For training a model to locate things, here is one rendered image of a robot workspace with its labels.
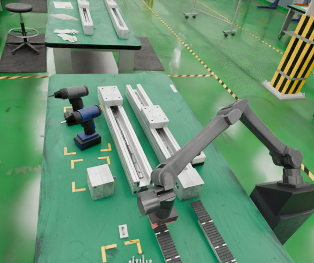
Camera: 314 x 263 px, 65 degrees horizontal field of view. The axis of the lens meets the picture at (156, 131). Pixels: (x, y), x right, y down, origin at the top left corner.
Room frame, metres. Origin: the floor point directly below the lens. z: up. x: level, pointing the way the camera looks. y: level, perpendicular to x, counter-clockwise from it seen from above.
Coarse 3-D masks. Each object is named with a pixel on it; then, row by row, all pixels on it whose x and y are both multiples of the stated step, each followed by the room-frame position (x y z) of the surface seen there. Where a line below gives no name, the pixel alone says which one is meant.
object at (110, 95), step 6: (102, 90) 1.27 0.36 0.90; (108, 90) 1.29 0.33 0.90; (114, 90) 1.30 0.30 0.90; (102, 96) 1.21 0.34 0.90; (108, 96) 1.22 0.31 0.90; (114, 96) 1.23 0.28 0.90; (120, 96) 1.25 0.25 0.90; (108, 102) 1.18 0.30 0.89; (114, 102) 1.20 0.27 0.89; (120, 102) 1.21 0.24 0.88
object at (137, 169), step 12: (108, 108) 1.16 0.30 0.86; (120, 108) 1.18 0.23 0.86; (108, 120) 1.09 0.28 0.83; (120, 120) 1.12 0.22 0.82; (120, 132) 1.01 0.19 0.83; (132, 132) 0.98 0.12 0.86; (120, 144) 0.88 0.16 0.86; (132, 144) 0.92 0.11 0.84; (120, 156) 0.85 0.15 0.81; (132, 156) 0.84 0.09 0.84; (144, 156) 0.82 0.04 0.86; (132, 168) 0.74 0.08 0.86; (144, 168) 0.76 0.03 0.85; (132, 180) 0.68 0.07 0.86; (144, 180) 0.72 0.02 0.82; (132, 192) 0.67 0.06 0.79
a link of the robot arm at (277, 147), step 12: (228, 108) 0.87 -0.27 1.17; (240, 108) 0.86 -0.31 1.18; (240, 120) 0.89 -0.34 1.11; (252, 120) 0.88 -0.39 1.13; (252, 132) 0.88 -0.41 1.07; (264, 132) 0.87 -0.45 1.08; (264, 144) 0.87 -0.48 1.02; (276, 144) 0.87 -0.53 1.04; (276, 156) 0.86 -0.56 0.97; (288, 156) 0.84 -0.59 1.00; (300, 156) 0.86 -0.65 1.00
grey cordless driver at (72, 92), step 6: (60, 90) 1.06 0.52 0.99; (66, 90) 1.07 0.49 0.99; (72, 90) 1.08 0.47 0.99; (78, 90) 1.09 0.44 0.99; (84, 90) 1.11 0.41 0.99; (54, 96) 1.04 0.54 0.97; (60, 96) 1.04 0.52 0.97; (66, 96) 1.05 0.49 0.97; (72, 96) 1.07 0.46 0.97; (78, 96) 1.09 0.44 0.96; (84, 96) 1.11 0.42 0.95; (72, 102) 1.08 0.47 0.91; (78, 102) 1.10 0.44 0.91; (78, 108) 1.09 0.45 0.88; (66, 114) 1.08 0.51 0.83
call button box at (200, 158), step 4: (200, 152) 0.94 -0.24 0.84; (196, 156) 0.91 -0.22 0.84; (200, 156) 0.92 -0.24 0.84; (204, 156) 0.92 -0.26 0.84; (192, 160) 0.89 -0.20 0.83; (196, 160) 0.90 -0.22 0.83; (200, 160) 0.91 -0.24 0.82; (204, 160) 0.92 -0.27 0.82; (192, 164) 0.89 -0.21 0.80; (196, 164) 0.90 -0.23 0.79; (200, 164) 0.91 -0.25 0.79
